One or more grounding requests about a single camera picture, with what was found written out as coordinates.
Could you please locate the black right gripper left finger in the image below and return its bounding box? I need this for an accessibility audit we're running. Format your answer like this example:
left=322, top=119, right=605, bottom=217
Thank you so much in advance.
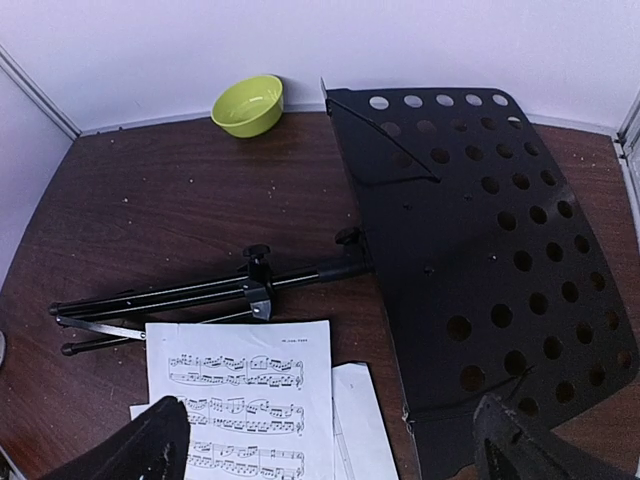
left=44, top=396, right=190, bottom=479

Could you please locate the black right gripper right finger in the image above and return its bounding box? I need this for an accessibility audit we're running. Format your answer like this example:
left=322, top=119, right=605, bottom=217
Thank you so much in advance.
left=473, top=394, right=635, bottom=479

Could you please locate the sheet music page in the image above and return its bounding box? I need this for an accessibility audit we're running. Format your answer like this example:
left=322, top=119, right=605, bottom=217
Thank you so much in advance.
left=129, top=404, right=150, bottom=420
left=146, top=320, right=334, bottom=479
left=332, top=363, right=398, bottom=480

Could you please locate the black folding music stand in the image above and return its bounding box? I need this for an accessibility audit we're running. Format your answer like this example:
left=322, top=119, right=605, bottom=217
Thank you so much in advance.
left=50, top=88, right=639, bottom=479

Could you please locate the green plastic bowl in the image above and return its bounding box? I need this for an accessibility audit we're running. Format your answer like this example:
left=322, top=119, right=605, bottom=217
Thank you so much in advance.
left=211, top=75, right=284, bottom=139

